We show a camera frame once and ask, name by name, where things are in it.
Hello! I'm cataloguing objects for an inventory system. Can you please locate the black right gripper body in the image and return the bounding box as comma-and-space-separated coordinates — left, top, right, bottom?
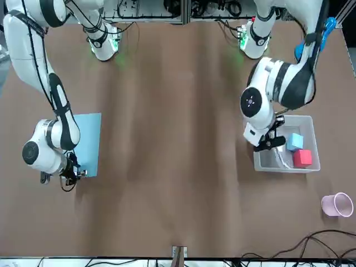
60, 152, 81, 186

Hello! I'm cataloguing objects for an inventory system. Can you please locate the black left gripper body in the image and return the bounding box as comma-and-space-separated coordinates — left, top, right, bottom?
261, 125, 279, 145

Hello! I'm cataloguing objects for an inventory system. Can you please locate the blue cube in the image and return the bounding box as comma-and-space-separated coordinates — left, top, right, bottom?
286, 132, 305, 152

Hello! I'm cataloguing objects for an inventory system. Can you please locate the red cube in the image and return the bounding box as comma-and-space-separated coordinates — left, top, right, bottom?
293, 149, 313, 169

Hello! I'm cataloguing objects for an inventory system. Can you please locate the clear plastic bin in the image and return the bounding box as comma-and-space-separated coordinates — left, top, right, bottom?
252, 115, 321, 174

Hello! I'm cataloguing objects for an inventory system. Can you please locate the blue desk lamp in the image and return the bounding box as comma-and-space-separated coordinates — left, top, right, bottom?
294, 16, 338, 65

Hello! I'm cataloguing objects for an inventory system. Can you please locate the pink mesh cup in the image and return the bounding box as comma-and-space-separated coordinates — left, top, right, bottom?
321, 191, 354, 218

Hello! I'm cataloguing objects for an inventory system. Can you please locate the black desk cable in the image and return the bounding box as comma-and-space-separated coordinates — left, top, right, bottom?
240, 229, 356, 267

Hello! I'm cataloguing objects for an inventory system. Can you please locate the aluminium frame post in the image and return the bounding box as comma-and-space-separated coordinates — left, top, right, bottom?
171, 246, 188, 267
180, 0, 192, 25

